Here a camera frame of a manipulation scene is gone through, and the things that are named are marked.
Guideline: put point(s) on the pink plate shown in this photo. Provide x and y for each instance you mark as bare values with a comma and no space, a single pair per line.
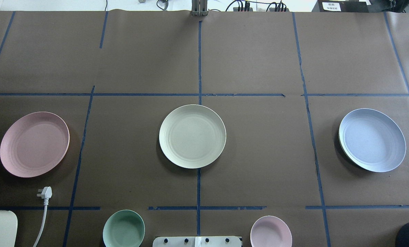
34,144

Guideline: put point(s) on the green plate under blue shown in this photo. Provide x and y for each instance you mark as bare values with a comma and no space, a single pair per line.
340,150

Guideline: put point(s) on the cream plate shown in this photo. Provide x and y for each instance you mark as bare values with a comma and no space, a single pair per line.
192,136

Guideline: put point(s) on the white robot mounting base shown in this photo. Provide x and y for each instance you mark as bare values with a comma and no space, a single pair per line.
198,241

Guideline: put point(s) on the pink bowl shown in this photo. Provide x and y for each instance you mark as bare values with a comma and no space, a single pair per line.
270,231

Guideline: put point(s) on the green bowl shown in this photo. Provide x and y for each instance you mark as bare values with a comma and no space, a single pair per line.
124,228

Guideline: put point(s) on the black label box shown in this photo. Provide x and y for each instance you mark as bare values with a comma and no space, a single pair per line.
352,6

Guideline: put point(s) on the cream toaster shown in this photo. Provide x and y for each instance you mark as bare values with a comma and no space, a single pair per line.
8,228

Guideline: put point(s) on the aluminium frame post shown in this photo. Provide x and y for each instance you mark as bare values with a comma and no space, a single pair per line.
199,8

